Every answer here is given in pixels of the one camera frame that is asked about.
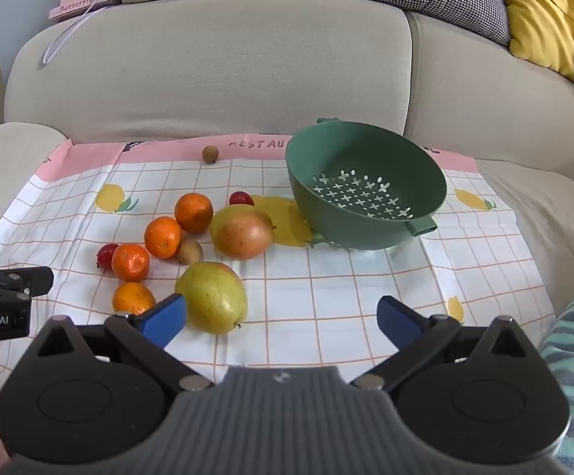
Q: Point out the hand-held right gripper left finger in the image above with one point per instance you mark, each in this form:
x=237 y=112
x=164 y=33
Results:
x=166 y=319

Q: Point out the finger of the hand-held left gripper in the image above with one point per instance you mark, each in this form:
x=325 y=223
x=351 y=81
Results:
x=24 y=279

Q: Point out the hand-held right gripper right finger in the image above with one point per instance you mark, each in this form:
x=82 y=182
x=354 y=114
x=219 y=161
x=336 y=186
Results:
x=396 y=319

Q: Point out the orange tangerine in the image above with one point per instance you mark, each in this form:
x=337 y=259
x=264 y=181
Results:
x=132 y=298
x=163 y=237
x=130 y=262
x=194 y=212

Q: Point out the red green mango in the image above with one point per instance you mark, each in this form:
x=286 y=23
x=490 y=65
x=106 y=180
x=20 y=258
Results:
x=241 y=231

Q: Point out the green plastic colander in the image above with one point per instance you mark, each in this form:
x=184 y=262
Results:
x=366 y=198

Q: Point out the red cherry tomato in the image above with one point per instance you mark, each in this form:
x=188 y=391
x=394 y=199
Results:
x=241 y=198
x=105 y=256

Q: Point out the small brown longan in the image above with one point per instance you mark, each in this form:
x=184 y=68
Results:
x=211 y=153

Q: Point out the brown kiwi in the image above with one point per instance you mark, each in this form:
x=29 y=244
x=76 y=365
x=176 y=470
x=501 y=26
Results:
x=190 y=251

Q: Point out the lemon print checked tablecloth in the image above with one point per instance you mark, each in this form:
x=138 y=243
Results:
x=316 y=297

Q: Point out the beige sofa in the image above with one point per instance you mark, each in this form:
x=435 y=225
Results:
x=217 y=74

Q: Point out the pink labelled box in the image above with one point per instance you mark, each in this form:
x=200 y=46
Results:
x=79 y=6

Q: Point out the yellow cushion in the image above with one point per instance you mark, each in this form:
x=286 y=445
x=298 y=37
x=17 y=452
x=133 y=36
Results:
x=544 y=10

